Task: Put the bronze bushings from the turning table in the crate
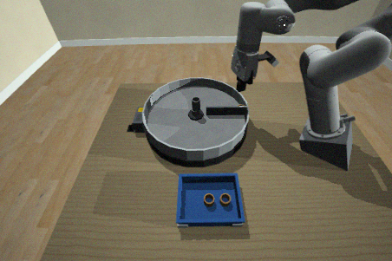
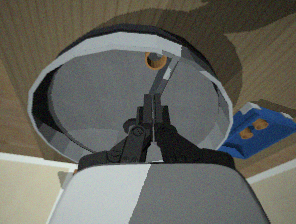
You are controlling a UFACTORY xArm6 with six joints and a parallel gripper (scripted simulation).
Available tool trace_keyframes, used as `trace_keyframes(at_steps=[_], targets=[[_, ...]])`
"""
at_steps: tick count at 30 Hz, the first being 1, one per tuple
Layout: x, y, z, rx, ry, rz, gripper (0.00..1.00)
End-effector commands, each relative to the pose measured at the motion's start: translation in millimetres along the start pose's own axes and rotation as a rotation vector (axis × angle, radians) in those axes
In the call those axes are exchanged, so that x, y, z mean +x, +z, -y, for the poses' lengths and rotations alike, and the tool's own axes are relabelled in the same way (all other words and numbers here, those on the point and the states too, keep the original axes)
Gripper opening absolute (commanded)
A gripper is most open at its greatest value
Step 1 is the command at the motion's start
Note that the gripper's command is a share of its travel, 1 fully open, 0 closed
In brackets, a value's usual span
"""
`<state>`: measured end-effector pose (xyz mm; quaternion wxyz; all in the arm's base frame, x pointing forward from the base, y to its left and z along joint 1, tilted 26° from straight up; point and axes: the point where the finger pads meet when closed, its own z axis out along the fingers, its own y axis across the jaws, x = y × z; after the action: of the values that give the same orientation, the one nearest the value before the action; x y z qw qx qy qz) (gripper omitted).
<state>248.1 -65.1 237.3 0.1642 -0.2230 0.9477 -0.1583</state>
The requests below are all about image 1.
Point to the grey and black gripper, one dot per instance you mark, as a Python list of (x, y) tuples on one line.
[(243, 66)]

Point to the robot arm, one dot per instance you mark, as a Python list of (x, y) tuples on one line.
[(369, 46)]

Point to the blue crate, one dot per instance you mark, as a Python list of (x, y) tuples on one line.
[(191, 210)]

